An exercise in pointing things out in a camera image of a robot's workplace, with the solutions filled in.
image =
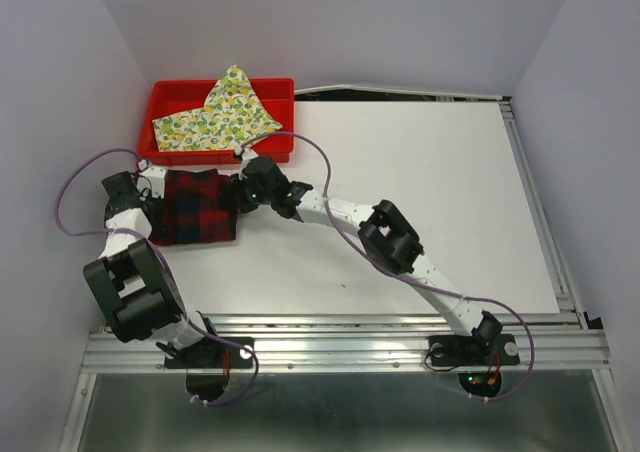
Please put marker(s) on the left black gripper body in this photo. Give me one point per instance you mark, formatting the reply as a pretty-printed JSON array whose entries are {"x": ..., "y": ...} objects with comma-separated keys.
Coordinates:
[{"x": 156, "y": 204}]

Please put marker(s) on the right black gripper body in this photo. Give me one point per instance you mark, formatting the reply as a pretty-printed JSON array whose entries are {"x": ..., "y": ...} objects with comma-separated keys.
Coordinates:
[{"x": 248, "y": 196}]

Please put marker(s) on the red navy plaid skirt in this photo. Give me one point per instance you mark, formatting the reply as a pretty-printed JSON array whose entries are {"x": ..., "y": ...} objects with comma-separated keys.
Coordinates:
[{"x": 197, "y": 208}]

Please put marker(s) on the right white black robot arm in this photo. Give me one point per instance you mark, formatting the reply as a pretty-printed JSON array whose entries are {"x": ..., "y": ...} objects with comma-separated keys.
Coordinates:
[{"x": 386, "y": 239}]

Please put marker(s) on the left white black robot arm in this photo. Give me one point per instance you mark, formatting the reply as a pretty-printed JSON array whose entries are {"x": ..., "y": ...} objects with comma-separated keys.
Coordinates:
[{"x": 133, "y": 288}]

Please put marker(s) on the lemon print skirt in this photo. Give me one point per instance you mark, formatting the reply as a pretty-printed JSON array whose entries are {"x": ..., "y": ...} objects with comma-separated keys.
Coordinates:
[{"x": 231, "y": 114}]

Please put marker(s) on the red plastic bin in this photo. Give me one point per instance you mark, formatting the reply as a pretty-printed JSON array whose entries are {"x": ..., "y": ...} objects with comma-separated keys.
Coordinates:
[{"x": 172, "y": 96}]

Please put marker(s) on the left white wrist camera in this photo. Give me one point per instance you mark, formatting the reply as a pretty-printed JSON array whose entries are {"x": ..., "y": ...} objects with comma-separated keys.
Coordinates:
[{"x": 151, "y": 178}]

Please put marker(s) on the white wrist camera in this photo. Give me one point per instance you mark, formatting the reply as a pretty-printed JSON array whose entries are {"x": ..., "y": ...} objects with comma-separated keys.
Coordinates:
[
  {"x": 244, "y": 155},
  {"x": 151, "y": 178}
]

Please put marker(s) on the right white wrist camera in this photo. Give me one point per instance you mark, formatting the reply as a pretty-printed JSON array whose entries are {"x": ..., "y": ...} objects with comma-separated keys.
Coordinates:
[{"x": 244, "y": 155}]

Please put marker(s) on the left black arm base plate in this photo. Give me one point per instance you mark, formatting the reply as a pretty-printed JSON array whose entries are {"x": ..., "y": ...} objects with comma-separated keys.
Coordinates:
[{"x": 240, "y": 354}]

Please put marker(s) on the aluminium front rail frame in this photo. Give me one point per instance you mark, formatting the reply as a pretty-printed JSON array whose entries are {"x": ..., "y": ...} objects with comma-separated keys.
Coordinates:
[{"x": 346, "y": 343}]

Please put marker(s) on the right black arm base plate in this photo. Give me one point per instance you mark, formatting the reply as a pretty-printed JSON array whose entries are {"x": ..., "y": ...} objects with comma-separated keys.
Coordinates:
[{"x": 464, "y": 351}]

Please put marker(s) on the aluminium right side rail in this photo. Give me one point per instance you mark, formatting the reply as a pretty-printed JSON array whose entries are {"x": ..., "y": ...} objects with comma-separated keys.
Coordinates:
[{"x": 562, "y": 282}]

